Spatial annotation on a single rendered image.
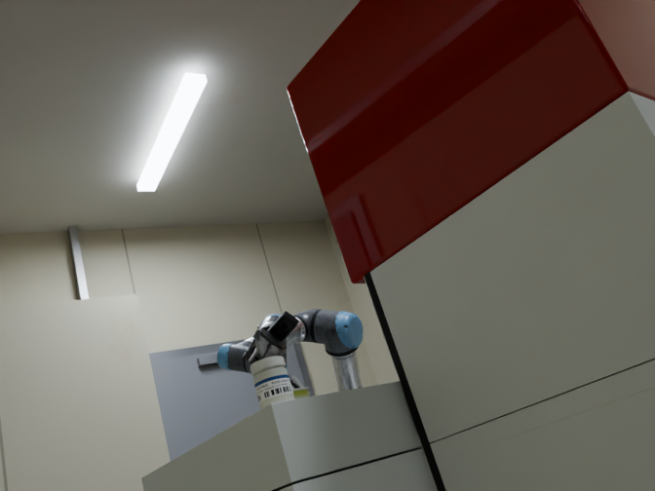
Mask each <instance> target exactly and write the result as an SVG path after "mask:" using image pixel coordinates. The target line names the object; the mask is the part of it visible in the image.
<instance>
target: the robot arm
mask: <svg viewBox="0 0 655 491"><path fill-rule="evenodd" d="M257 328H258V330H257V331H256V333H255V334H254V335H253V337H252V338H250V339H248V340H245V341H243V342H241V343H239V344H237V345H234V344H223V345H222V346H221V347H220V348H219V350H218V352H217V363H218V365H219V366H220V367H221V368H225V369H228V370H235V371H241V372H247V373H251V371H250V366H251V365H252V364H253V363H254V362H256V361H258V360H261V359H266V358H270V357H274V356H281V357H283V358H284V360H285V364H286V367H285V368H286V369H287V370H288V367H287V346H288V345H290V344H299V343H301V342H312V343H319V344H324V345H325V348H326V352H327V354H328V355H330V356H331V358H332V363H333V368H334V373H335V377H336V382H337V387H338V391H339V392H341V391H347V390H352V389H358V388H362V387H363V385H362V380H361V375H360V369H359V365H358V360H357V354H356V351H357V350H358V348H359V346H360V345H361V343H362V340H363V332H364V330H363V325H362V322H361V320H360V318H359V317H358V316H357V315H355V314H353V313H348V312H345V311H342V312H338V311H329V310H321V309H312V310H307V311H303V312H300V313H297V314H294V315H291V314H290V313H289V312H287V311H284V312H283V313H282V314H281V315H278V314H271V315H269V316H267V317H266V318H264V319H263V320H262V322H261V324H260V325H259V326H258V327H257Z"/></svg>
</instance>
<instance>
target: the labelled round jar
mask: <svg viewBox="0 0 655 491"><path fill-rule="evenodd" d="M285 367H286V364H285V360H284V358H283V357H281V356H274V357H270V358H266V359H261V360H258V361H256V362H254V363H253V364H252V365H251V366H250V371H251V375H252V376H253V382H254V386H255V390H256V394H257V398H258V401H259V405H260V409H261V408H263V407H265V406H267V405H268V404H270V403H274V402H280V401H285V400H291V399H295V398H294V394H293V390H292V386H291V383H290V379H289V375H288V371H287V369H286V368H285Z"/></svg>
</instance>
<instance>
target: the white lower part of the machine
mask: <svg viewBox="0 0 655 491"><path fill-rule="evenodd" d="M422 449H423V452H424V455H425V458H426V461H427V464H428V467H429V470H430V473H431V475H432V478H433V480H434V483H435V486H436V489H437V491H655V359H654V360H651V361H649V362H646V363H643V364H641V365H638V366H635V367H633V368H630V369H628V370H625V371H622V372H620V373H617V374H614V375H612V376H609V377H606V378H604V379H601V380H598V381H596V382H594V383H591V384H589V385H586V386H583V387H581V388H578V389H575V390H573V391H570V392H567V393H565V394H562V395H559V396H557V397H552V398H550V399H547V400H544V401H542V402H539V403H536V404H534V405H531V406H529V407H526V408H524V409H522V410H519V411H516V412H514V413H511V414H508V415H506V416H503V417H500V418H498V419H495V420H492V421H490V422H487V423H484V424H482V425H479V426H476V427H474V428H471V429H469V430H467V431H464V432H461V433H459V434H454V435H452V436H449V437H446V438H444V439H441V440H438V441H436V442H432V443H429V444H426V445H423V446H422Z"/></svg>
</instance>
